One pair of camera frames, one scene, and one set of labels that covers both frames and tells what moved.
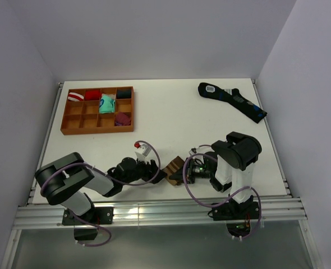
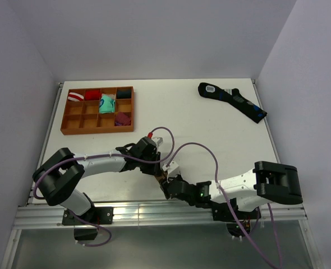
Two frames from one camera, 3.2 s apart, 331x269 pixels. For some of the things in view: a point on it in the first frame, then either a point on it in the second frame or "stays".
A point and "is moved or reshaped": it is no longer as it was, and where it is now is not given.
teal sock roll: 107,103 stays
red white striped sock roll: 74,96 stays
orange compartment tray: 98,110 stays
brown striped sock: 174,168 is moved or reshaped
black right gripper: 188,171 → 164,184
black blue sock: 253,111 stays
